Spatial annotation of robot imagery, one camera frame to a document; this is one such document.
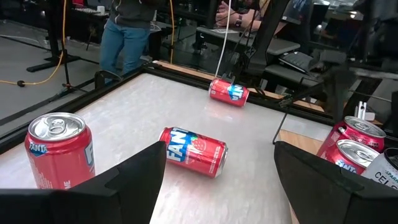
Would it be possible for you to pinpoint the white Celsius can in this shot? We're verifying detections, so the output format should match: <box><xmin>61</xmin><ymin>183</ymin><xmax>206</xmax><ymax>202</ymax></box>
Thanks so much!
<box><xmin>361</xmin><ymin>147</ymin><xmax>398</xmax><ymax>190</ymax></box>

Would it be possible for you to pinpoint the black tripod stand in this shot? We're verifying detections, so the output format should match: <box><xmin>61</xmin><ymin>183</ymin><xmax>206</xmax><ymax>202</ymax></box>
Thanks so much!
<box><xmin>60</xmin><ymin>30</ymin><xmax>91</xmax><ymax>94</ymax></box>

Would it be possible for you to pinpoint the grey desk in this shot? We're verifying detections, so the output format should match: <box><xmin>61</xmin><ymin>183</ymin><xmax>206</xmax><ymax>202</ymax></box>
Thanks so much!
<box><xmin>195</xmin><ymin>26</ymin><xmax>321</xmax><ymax>88</ymax></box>

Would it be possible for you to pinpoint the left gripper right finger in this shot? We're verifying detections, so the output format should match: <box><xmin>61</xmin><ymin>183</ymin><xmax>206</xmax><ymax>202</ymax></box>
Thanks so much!
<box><xmin>273</xmin><ymin>140</ymin><xmax>398</xmax><ymax>224</ymax></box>

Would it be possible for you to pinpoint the wooden shelf with black frame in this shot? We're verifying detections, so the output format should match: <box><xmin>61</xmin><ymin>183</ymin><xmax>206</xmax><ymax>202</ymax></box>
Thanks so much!
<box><xmin>272</xmin><ymin>107</ymin><xmax>326</xmax><ymax>224</ymax></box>

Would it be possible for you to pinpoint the black keyboard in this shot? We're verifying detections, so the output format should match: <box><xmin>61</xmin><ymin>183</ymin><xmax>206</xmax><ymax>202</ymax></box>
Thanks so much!
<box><xmin>279</xmin><ymin>51</ymin><xmax>315</xmax><ymax>74</ymax></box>

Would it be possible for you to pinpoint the person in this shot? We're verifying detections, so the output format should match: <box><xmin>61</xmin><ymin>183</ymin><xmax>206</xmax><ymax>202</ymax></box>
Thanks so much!
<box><xmin>214</xmin><ymin>0</ymin><xmax>290</xmax><ymax>35</ymax></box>
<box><xmin>99</xmin><ymin>0</ymin><xmax>162</xmax><ymax>78</ymax></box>

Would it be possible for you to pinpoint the dark red soda can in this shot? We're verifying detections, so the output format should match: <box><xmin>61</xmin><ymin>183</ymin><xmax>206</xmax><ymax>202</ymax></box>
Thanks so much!
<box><xmin>316</xmin><ymin>115</ymin><xmax>387</xmax><ymax>156</ymax></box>

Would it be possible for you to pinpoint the black frame clamp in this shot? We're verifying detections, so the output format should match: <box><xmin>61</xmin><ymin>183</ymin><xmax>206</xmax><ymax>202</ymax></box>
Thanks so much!
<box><xmin>94</xmin><ymin>70</ymin><xmax>123</xmax><ymax>90</ymax></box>

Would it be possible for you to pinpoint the thin hanging yellow cable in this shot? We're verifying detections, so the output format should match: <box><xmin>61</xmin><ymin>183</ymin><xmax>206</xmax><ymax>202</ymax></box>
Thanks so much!
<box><xmin>169</xmin><ymin>0</ymin><xmax>175</xmax><ymax>65</ymax></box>

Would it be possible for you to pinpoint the yellow-orange cable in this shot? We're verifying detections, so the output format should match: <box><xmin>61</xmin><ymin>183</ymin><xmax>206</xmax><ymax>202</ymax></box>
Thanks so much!
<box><xmin>0</xmin><ymin>0</ymin><xmax>68</xmax><ymax>86</ymax></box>

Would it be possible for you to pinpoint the silver aluminium bracket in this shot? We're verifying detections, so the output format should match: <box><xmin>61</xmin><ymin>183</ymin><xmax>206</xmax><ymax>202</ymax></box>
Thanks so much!
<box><xmin>356</xmin><ymin>101</ymin><xmax>376</xmax><ymax>122</ymax></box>

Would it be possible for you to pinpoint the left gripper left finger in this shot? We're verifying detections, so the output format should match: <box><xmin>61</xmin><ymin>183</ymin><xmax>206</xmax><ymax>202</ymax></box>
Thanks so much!
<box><xmin>0</xmin><ymin>141</ymin><xmax>168</xmax><ymax>224</ymax></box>

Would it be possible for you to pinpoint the white cable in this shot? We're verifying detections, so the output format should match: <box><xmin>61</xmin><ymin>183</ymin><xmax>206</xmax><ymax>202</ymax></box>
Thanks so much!
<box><xmin>214</xmin><ymin>0</ymin><xmax>233</xmax><ymax>78</ymax></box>

